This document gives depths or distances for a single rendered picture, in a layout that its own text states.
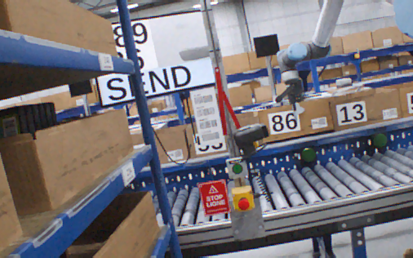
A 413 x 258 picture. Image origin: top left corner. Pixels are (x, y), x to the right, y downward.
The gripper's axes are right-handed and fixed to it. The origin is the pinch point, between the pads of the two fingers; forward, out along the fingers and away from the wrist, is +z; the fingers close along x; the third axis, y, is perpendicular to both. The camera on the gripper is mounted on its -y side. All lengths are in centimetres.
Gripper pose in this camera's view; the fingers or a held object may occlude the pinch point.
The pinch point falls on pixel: (295, 118)
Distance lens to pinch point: 186.8
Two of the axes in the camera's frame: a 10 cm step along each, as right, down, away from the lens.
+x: 0.9, 0.8, 9.9
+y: 9.8, -1.9, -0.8
